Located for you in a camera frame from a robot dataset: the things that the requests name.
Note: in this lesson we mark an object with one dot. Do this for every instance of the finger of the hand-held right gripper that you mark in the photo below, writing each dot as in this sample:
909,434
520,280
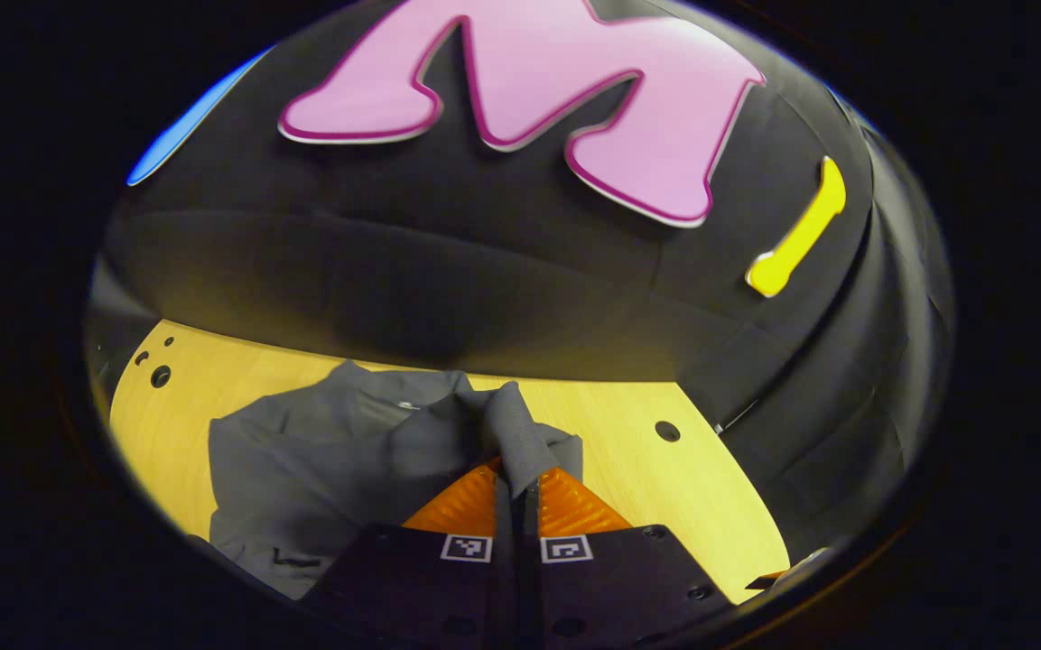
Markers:
766,580

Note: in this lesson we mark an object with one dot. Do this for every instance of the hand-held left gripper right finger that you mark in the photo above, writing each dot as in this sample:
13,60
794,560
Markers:
610,587

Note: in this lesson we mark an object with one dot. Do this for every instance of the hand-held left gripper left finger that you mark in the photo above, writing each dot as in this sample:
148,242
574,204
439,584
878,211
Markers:
412,587

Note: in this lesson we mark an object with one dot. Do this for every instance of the grey button shirt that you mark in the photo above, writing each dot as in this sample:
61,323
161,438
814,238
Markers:
321,469

